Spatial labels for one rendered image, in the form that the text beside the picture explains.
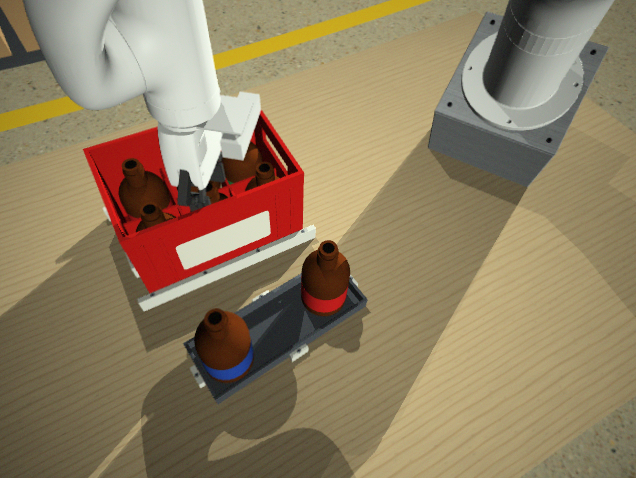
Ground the red bottle crate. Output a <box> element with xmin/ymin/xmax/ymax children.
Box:
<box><xmin>83</xmin><ymin>123</ymin><xmax>303</xmax><ymax>293</ymax></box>

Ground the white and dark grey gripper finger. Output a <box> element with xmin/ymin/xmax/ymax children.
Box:
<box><xmin>210</xmin><ymin>151</ymin><xmax>226</xmax><ymax>183</ymax></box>
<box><xmin>177</xmin><ymin>169</ymin><xmax>211</xmax><ymax>212</ymax></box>

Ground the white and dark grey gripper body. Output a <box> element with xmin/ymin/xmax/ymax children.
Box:
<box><xmin>157</xmin><ymin>122</ymin><xmax>222</xmax><ymax>190</ymax></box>

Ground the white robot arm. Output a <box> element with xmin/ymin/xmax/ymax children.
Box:
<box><xmin>23</xmin><ymin>0</ymin><xmax>615</xmax><ymax>160</ymax></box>

